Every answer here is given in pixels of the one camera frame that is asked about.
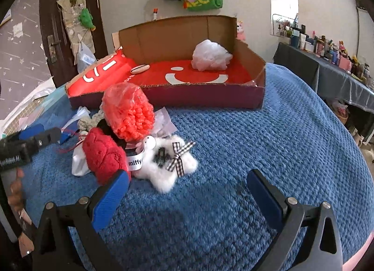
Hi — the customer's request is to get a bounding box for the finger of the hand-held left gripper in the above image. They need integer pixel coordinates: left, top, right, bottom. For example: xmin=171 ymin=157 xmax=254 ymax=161
xmin=29 ymin=127 xmax=63 ymax=152
xmin=17 ymin=123 xmax=46 ymax=140

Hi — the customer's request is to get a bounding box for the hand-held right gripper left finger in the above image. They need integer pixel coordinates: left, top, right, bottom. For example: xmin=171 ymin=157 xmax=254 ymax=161
xmin=32 ymin=168 xmax=132 ymax=271

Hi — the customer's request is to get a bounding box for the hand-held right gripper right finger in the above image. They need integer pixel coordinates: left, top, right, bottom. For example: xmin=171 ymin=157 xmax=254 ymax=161
xmin=246 ymin=168 xmax=344 ymax=271

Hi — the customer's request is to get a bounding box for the clear packet with blue card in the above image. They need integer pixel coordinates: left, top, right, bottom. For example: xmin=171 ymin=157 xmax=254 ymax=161
xmin=59 ymin=106 xmax=88 ymax=145

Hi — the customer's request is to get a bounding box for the white cloth pouch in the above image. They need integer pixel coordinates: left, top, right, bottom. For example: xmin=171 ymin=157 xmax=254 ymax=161
xmin=72 ymin=139 xmax=95 ymax=177

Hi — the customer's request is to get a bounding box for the red knitted heart plush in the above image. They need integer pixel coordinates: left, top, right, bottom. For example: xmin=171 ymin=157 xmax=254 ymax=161
xmin=58 ymin=128 xmax=146 ymax=186

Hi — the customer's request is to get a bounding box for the beige lace scrunchie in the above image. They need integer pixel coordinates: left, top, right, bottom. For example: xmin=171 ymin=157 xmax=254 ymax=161
xmin=78 ymin=114 xmax=103 ymax=135

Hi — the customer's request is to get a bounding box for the black soft cloth item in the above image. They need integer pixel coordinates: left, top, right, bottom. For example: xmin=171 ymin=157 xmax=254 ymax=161
xmin=96 ymin=118 xmax=129 ymax=151

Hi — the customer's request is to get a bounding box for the orange pouf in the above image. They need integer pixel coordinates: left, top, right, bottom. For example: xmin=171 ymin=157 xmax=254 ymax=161
xmin=102 ymin=82 xmax=155 ymax=140

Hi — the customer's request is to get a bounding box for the shallow cardboard box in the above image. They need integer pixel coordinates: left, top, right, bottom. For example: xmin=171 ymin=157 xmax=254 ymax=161
xmin=65 ymin=15 xmax=266 ymax=110

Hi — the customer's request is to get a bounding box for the white mesh bath pouf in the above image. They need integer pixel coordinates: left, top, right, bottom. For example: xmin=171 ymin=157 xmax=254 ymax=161
xmin=191 ymin=40 xmax=233 ymax=72

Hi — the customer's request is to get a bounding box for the person's left hand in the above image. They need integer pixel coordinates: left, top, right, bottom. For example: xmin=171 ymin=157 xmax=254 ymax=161
xmin=6 ymin=168 xmax=27 ymax=213

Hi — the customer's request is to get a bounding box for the light blue sheet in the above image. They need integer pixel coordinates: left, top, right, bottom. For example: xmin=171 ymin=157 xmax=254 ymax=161
xmin=35 ymin=84 xmax=69 ymax=119

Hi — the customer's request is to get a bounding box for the white plastic sheet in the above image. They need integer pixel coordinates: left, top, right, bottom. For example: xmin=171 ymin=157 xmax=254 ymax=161
xmin=25 ymin=76 xmax=56 ymax=100

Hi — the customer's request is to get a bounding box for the blue textured blanket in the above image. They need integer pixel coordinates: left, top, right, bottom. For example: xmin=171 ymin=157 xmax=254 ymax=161
xmin=18 ymin=63 xmax=374 ymax=271

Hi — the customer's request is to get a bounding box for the hanging clear plastic bag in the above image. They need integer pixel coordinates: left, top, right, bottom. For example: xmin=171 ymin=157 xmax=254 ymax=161
xmin=76 ymin=41 xmax=97 ymax=74

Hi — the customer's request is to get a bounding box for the pale pink plastic wrapper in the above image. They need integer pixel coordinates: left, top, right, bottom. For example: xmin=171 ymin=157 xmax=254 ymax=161
xmin=152 ymin=107 xmax=177 ymax=137

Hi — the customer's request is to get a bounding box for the dark wooden door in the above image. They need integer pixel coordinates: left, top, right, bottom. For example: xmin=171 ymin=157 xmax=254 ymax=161
xmin=39 ymin=0 xmax=108 ymax=88

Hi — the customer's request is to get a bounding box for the beige hanging fabric organizer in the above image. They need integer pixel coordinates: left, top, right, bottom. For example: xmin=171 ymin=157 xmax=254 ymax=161
xmin=57 ymin=0 xmax=95 ymax=55

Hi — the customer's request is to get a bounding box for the green plush toy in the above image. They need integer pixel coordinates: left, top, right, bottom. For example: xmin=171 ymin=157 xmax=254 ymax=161
xmin=78 ymin=8 xmax=97 ymax=31

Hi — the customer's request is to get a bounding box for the red printed bag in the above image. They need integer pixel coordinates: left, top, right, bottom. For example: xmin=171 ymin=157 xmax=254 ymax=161
xmin=67 ymin=49 xmax=253 ymax=97

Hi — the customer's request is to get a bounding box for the row of cosmetic bottles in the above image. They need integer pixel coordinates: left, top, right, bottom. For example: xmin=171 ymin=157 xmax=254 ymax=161
xmin=288 ymin=24 xmax=374 ymax=90

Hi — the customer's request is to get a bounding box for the metal door handle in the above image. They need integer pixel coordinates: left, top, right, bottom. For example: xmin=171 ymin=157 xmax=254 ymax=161
xmin=47 ymin=35 xmax=62 ymax=63

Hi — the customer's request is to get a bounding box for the wall mirror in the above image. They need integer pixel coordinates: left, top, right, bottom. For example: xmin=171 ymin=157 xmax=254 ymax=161
xmin=270 ymin=0 xmax=299 ymax=37

